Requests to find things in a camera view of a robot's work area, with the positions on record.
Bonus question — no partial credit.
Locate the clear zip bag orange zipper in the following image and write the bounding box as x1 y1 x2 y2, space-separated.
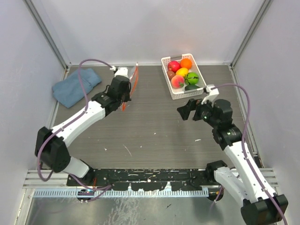
129 62 139 97

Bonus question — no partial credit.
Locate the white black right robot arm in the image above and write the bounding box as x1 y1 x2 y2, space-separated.
177 98 288 225

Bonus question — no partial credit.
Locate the aluminium corner post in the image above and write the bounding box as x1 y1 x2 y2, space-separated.
230 0 273 69
23 0 69 70

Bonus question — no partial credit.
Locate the brown toy kiwi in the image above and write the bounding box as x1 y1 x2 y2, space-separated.
167 70 175 81

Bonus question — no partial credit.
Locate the left aluminium corner post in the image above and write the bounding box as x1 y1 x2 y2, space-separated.
23 0 69 70

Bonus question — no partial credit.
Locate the blue slotted cable duct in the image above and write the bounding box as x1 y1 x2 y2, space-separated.
33 188 209 198

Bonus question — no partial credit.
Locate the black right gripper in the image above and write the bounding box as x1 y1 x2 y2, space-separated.
177 95 219 128

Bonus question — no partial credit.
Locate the white perforated plastic basket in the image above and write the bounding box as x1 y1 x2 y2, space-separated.
161 53 206 100

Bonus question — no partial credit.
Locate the right aluminium corner post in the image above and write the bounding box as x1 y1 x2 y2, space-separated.
230 0 273 69

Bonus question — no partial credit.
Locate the orange toy fruit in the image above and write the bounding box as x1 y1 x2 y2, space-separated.
180 58 193 70

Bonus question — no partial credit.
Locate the dark green toy avocado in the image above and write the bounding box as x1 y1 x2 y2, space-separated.
185 84 199 91

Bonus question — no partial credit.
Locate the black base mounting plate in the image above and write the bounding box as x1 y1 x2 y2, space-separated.
67 168 221 192

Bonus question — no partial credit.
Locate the pink toy peach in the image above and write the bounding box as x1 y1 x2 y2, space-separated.
171 75 185 89

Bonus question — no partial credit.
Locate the blue folded cloth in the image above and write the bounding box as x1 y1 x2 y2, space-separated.
52 68 102 108

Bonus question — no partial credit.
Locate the red toy apple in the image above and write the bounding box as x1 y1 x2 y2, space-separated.
167 60 181 73

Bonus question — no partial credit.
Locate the yellow toy lemon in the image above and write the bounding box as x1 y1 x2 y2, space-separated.
175 67 189 78

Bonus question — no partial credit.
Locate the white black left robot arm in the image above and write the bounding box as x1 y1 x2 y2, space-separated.
35 75 131 186

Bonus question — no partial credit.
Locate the green toy fruit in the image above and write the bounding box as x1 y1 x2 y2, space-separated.
185 72 199 85

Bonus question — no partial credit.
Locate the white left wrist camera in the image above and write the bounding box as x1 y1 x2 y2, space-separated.
110 66 128 77

